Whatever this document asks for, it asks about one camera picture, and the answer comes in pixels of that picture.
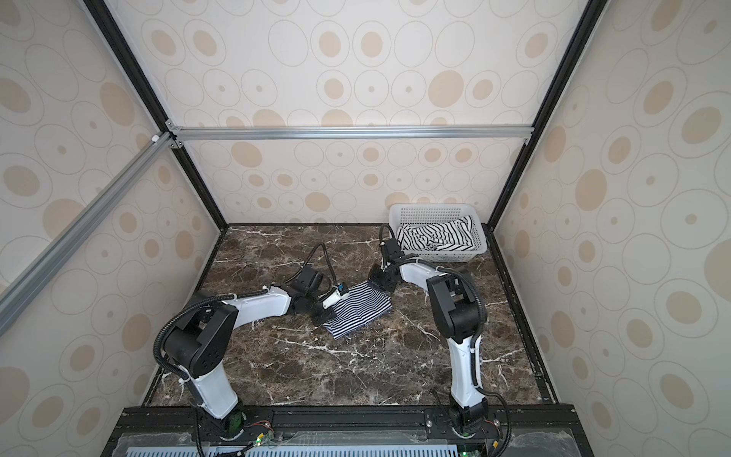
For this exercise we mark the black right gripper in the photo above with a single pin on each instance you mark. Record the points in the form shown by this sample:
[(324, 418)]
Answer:
[(380, 277)]

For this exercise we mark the left aluminium frame rail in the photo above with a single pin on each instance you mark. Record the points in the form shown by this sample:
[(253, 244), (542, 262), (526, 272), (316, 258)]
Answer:
[(36, 277)]

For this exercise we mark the white plastic laundry basket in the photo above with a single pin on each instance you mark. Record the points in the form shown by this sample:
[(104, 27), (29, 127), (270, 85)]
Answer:
[(420, 214)]

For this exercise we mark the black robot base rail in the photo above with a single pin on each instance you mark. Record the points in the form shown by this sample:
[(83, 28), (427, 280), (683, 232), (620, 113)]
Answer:
[(532, 430)]

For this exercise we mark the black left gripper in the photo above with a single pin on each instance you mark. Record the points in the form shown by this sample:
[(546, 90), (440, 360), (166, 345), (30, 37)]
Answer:
[(325, 316)]

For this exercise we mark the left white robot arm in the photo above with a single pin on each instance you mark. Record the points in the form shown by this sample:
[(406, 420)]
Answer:
[(192, 345)]

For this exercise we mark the blue white striped tank top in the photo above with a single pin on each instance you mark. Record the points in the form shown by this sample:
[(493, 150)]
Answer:
[(365, 304)]

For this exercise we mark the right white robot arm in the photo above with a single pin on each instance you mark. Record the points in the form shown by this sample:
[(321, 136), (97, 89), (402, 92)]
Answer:
[(459, 316)]

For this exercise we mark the back aluminium frame rail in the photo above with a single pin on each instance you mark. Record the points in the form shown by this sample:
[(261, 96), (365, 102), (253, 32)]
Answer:
[(351, 133)]

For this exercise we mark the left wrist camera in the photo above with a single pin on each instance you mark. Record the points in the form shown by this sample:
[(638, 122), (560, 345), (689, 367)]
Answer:
[(335, 295)]

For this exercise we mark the aluminium frame rail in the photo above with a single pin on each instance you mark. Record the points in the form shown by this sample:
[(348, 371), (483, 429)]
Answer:
[(351, 133), (36, 277)]

